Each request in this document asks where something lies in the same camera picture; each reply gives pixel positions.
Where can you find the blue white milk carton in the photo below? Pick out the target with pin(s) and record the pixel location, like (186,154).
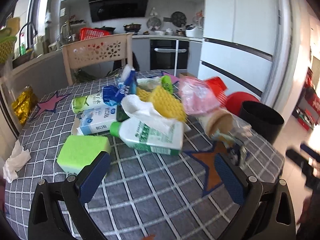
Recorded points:
(96,120)

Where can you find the red round stool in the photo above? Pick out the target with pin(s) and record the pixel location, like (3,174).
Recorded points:
(234,101)

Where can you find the white rice cooker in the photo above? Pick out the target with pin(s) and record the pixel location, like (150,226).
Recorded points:
(193,31)

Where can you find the green label drink bottle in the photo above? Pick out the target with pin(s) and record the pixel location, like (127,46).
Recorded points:
(83,103)

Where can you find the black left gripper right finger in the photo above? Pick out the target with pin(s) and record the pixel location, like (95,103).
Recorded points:
(266,210)

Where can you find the white refrigerator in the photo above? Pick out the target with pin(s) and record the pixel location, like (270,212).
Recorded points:
(245,43)

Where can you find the black built-in oven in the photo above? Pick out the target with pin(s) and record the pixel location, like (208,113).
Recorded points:
(162,54)

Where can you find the blue snack wrapper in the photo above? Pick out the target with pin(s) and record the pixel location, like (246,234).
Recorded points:
(112,95)

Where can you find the red plastic basket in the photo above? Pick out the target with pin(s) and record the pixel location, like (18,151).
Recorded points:
(89,33)

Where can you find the yellow foam fruit net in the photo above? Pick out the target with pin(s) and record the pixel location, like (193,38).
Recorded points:
(164,103)

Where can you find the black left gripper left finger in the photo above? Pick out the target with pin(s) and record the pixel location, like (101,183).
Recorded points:
(46,220)

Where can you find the green cone wrapper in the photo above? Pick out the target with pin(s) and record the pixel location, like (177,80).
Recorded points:
(167,83)

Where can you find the pink plastic bag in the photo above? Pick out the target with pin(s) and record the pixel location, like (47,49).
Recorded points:
(196,96)

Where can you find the black range hood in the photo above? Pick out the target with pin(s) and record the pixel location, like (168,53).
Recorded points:
(102,10)

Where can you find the white green-capped bottle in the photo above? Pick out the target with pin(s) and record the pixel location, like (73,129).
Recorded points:
(139,136)

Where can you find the black trash bin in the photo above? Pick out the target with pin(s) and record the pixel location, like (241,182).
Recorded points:
(263,119)

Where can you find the black cooking pot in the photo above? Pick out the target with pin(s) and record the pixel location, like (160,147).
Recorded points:
(132,27)

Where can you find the gold foil bag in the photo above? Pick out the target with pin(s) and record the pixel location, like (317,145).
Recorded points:
(24,104)

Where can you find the grey checkered tablecloth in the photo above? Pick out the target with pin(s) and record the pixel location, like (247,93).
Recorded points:
(143,194)

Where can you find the cardboard box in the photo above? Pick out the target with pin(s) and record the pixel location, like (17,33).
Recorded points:
(185,74)

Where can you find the white mop handle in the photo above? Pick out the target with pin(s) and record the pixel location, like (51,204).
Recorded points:
(176,57)

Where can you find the green sponge block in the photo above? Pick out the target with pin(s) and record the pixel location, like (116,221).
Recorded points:
(80,150)

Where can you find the white green plastic bag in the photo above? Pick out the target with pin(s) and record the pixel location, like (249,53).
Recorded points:
(149,84)

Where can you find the beige perforated chair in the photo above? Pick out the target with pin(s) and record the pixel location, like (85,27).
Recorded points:
(108,48)

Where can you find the red plastic dustpan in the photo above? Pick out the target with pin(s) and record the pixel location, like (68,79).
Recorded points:
(218,87)

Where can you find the white crumpled tissue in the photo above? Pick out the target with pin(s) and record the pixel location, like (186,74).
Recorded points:
(18,158)

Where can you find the white paper towel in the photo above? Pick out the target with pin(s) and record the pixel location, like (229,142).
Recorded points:
(146,113)

